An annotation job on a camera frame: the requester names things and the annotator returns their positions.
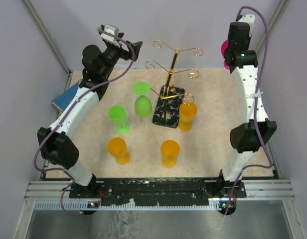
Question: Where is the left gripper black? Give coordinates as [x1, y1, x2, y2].
[100, 32, 142, 77]

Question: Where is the green wine glass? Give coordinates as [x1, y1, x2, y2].
[133, 81, 152, 118]
[108, 105, 130, 135]

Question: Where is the gold wine glass rack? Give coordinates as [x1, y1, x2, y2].
[145, 40, 203, 128]

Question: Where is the pink wine glass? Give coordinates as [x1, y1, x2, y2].
[220, 39, 230, 71]

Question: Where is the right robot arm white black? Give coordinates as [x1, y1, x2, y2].
[216, 20, 277, 197]

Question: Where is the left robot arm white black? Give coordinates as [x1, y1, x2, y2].
[34, 39, 143, 198]

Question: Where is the orange wine glass right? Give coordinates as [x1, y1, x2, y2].
[178, 102, 198, 131]

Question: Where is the orange wine glass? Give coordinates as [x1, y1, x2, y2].
[178, 102, 198, 131]
[107, 137, 131, 165]
[160, 140, 180, 168]

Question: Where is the orange wine glass front left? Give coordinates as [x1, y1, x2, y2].
[107, 137, 131, 165]

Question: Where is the orange wine glass front middle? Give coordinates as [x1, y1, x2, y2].
[160, 140, 180, 168]

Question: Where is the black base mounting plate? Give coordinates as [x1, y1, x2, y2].
[69, 177, 246, 206]

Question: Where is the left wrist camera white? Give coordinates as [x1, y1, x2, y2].
[97, 24, 122, 48]

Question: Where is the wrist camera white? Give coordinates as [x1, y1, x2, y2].
[97, 24, 122, 48]
[236, 14, 255, 37]

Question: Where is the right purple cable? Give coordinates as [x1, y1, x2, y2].
[223, 6, 274, 216]

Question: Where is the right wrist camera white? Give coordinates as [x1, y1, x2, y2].
[236, 14, 255, 37]

